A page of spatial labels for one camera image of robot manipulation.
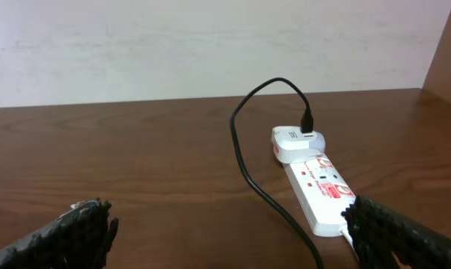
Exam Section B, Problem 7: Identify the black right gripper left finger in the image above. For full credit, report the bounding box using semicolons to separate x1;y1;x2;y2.
0;199;119;269

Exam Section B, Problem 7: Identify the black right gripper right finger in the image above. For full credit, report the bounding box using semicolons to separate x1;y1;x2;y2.
341;196;451;269

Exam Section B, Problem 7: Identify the black charging cable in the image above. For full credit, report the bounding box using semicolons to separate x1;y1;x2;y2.
230;77;326;269

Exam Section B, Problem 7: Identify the white USB charger adapter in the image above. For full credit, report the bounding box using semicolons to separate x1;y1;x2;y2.
271;126;325;164

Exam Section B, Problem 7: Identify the white power strip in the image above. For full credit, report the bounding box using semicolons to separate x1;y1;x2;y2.
283;155;356;237

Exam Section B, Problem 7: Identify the white power strip cord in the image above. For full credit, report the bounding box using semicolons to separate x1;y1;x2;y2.
340;227;359;257

